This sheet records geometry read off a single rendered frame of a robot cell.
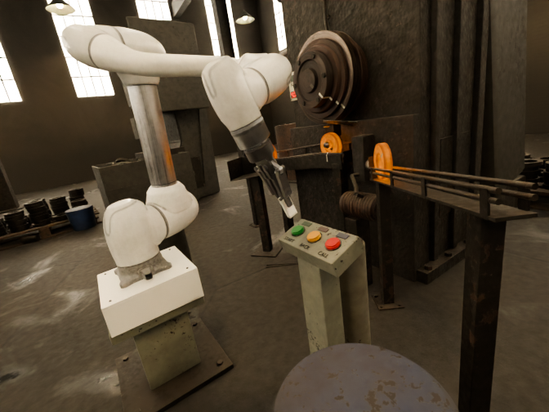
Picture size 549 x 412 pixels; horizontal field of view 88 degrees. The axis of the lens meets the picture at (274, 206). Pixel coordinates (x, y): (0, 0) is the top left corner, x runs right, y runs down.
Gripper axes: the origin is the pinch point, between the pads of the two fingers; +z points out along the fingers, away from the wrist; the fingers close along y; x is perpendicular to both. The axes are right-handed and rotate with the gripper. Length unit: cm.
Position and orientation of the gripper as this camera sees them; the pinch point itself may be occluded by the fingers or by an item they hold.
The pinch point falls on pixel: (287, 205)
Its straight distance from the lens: 82.7
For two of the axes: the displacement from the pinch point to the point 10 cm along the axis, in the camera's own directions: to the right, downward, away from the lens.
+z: 4.3, 8.0, 4.2
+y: -5.4, -1.5, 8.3
